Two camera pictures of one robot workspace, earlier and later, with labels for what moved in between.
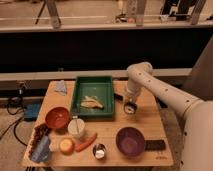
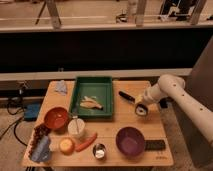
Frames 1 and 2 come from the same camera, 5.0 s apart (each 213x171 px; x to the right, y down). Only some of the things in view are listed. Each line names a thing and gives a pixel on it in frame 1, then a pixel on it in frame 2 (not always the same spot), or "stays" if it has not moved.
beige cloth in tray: x=91 y=101 stays
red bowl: x=58 y=118 stays
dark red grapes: x=40 y=131 stays
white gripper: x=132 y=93 -> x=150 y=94
